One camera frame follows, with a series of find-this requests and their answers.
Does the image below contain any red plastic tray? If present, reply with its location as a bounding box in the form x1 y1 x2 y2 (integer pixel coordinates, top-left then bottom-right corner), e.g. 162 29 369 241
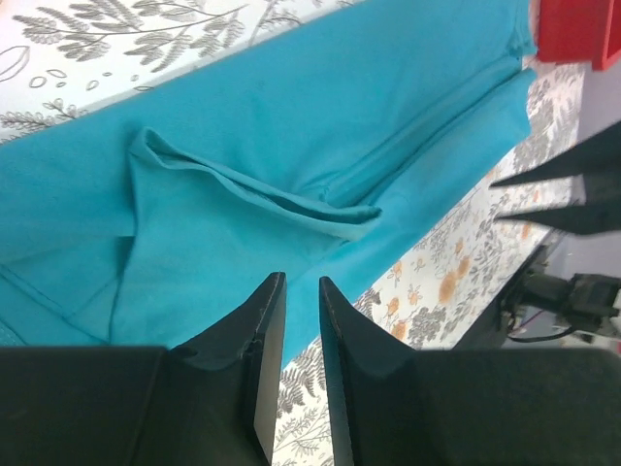
537 0 621 72

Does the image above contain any floral patterned table mat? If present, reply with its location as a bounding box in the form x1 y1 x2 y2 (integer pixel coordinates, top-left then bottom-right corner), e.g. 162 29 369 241
1 1 583 465

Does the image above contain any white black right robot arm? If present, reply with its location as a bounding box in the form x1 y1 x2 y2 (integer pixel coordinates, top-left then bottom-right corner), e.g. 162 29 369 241
492 122 620 341

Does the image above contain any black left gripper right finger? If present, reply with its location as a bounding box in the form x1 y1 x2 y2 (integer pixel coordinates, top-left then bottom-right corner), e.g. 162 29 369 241
319 278 620 465

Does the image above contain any teal t shirt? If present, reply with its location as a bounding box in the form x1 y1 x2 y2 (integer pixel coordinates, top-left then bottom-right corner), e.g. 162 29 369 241
1 1 535 359

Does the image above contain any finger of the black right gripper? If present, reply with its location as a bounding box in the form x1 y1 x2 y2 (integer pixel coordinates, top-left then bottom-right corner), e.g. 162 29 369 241
491 121 621 187
496 174 620 236

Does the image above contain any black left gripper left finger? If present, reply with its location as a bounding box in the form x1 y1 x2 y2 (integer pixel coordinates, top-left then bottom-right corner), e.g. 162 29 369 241
1 273 286 465

